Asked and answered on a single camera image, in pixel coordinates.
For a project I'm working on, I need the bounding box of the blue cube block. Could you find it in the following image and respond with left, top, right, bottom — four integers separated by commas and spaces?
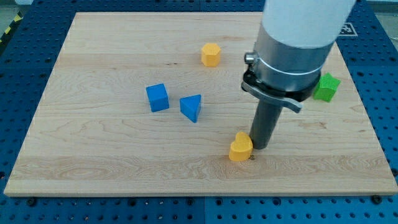
146, 83, 169, 112

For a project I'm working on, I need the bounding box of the yellow hexagon block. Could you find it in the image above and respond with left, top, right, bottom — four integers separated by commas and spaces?
201, 43, 221, 67

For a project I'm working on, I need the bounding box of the yellow heart block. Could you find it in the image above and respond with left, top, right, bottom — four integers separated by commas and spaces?
228, 132, 253, 161

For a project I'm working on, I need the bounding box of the blue triangle block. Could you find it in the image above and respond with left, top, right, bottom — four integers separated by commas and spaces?
179, 95, 201, 123

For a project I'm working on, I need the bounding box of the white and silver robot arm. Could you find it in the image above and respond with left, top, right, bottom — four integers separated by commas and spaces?
241, 0, 356, 149

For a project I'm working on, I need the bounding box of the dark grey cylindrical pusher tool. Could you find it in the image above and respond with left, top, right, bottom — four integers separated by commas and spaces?
249, 101, 282, 150

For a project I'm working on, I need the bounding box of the yellow black hazard tape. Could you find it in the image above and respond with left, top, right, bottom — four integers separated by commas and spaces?
1, 11, 24, 45

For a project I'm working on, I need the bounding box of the light wooden board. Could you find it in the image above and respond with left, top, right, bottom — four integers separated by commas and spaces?
4, 12, 397, 197

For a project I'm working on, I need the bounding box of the white fiducial marker tag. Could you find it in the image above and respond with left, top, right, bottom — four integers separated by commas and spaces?
338, 22, 358, 37

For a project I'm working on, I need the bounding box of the green star block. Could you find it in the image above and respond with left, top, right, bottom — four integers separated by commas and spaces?
313, 73, 341, 102

